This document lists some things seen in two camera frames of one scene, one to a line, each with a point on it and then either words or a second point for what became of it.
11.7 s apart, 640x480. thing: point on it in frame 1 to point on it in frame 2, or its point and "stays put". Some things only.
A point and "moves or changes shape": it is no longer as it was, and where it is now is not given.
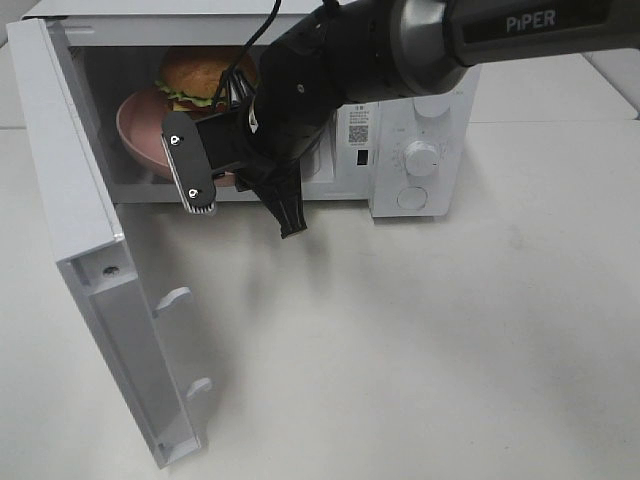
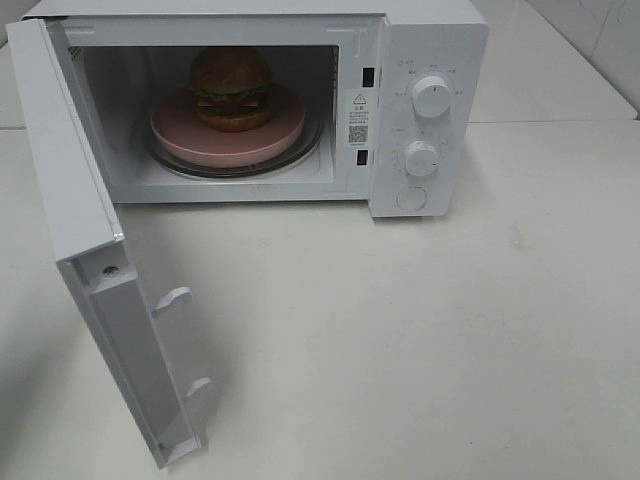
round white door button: (412, 198) stays put
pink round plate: (140, 124) moves or changes shape
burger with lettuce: (190, 77) moves or changes shape
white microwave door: (91, 255) stays put
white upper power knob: (432, 106) stays put
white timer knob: (422, 158) stays put
